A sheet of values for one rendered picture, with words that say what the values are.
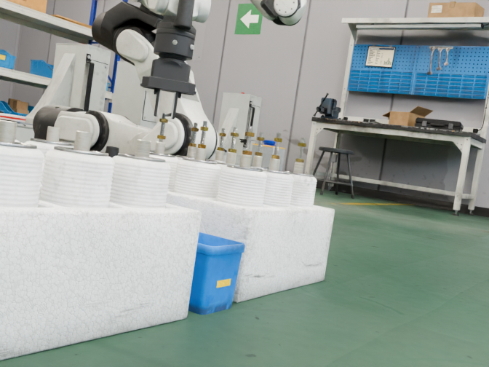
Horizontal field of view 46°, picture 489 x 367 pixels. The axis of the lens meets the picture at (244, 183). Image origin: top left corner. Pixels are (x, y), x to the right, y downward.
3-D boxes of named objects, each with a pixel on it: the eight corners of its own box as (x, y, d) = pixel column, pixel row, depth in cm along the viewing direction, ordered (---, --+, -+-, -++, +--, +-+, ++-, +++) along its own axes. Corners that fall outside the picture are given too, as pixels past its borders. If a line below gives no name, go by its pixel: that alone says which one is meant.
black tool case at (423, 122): (418, 130, 581) (420, 120, 581) (462, 135, 563) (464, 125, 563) (413, 127, 550) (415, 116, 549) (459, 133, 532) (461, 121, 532)
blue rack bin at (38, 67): (27, 77, 663) (29, 59, 662) (54, 83, 694) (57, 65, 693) (53, 79, 634) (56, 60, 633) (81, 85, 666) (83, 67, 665)
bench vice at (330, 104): (327, 121, 610) (331, 97, 608) (343, 122, 600) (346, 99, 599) (310, 116, 575) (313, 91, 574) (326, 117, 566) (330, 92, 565)
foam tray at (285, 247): (95, 258, 129) (106, 179, 128) (200, 247, 162) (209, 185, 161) (237, 303, 108) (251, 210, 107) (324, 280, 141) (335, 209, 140)
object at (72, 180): (16, 271, 81) (31, 145, 80) (71, 266, 89) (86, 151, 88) (57, 289, 76) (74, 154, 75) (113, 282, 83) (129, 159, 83)
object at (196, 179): (217, 246, 127) (229, 166, 126) (193, 250, 118) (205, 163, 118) (183, 238, 132) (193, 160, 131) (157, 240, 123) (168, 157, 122)
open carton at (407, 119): (396, 129, 610) (399, 109, 609) (429, 132, 581) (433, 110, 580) (380, 126, 590) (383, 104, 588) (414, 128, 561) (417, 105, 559)
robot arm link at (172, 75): (193, 96, 135) (201, 46, 135) (196, 93, 126) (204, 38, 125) (140, 87, 133) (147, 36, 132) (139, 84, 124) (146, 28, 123)
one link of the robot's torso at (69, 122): (50, 145, 192) (54, 106, 192) (95, 151, 209) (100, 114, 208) (92, 153, 181) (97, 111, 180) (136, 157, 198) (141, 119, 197)
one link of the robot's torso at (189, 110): (161, 170, 167) (105, 46, 181) (198, 172, 181) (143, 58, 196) (196, 140, 160) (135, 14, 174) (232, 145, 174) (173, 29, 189)
